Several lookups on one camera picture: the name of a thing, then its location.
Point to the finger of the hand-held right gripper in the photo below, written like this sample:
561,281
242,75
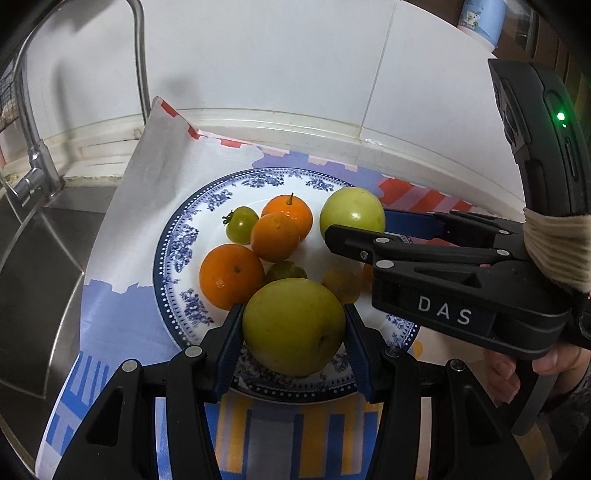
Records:
360,242
411,224

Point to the blue patterned white plate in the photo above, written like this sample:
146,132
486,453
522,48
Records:
184,240

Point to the pale green apple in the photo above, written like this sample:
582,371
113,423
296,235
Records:
351,210

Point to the small green tomato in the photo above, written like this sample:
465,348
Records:
241,226

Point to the person's right hand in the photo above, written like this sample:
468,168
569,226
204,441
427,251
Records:
503,376

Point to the orange with stem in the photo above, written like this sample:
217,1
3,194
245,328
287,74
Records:
291,212

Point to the small green round fruit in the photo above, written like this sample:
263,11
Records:
284,271

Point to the large orange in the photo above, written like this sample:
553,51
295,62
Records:
231,277

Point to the colourful patterned mat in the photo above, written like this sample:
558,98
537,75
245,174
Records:
134,184

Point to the stainless steel sink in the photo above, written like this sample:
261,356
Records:
37,286

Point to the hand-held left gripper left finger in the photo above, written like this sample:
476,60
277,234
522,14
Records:
228,353

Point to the large green apple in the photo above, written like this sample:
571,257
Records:
293,330

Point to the blue and white bottle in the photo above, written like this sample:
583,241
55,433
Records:
480,21

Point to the chrome kitchen faucet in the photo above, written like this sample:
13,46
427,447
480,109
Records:
34,154

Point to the speckled yellow-brown round fruit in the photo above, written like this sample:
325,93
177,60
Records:
341,285

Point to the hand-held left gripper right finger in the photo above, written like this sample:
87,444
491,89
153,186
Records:
359,357

